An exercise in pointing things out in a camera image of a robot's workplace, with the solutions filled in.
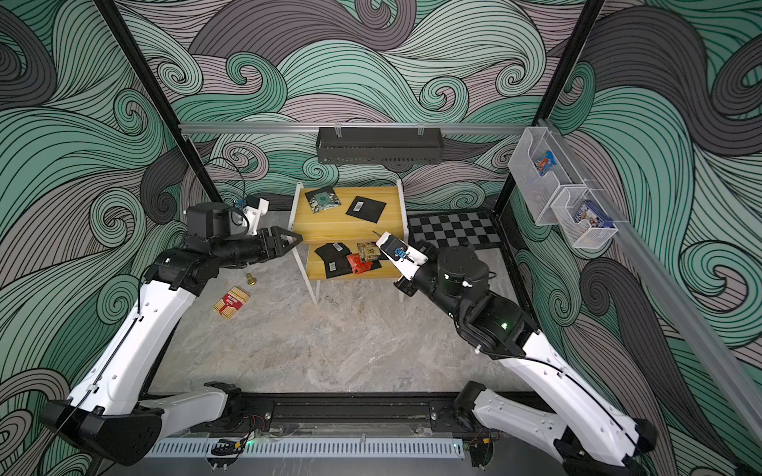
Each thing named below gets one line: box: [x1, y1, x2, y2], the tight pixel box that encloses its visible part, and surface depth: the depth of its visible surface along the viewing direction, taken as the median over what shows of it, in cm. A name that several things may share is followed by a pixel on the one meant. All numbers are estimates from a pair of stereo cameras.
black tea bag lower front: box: [314, 247, 354, 279], surface depth 87 cm
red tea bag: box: [346, 253, 374, 275], surface depth 86 cm
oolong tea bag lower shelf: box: [356, 240, 381, 262], surface depth 89 cm
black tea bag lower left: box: [313, 241, 353, 275], surface depth 87 cm
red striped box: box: [213, 285, 252, 320], surface depth 94 cm
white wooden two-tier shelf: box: [287, 179, 409, 306], surface depth 79 cm
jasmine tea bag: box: [304, 187, 342, 214], surface depth 80 cm
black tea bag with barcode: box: [345, 195, 387, 224], surface depth 77 cm
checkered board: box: [406, 211, 505, 261], surface depth 113 cm
